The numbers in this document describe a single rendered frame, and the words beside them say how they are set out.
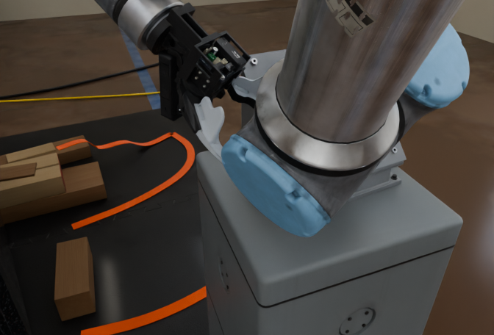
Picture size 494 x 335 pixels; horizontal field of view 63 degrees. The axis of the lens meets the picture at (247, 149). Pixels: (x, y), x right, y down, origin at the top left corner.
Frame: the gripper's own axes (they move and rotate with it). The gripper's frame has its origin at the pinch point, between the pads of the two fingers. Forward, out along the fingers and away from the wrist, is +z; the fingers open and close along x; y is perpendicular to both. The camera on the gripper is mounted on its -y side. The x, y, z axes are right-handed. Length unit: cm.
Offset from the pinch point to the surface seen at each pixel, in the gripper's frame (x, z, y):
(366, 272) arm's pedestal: 6.5, 28.9, -8.3
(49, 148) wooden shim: 61, -83, -187
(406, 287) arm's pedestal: 14.5, 39.2, -11.4
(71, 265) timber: 9, -15, -127
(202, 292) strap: 32, 27, -110
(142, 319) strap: 11, 18, -116
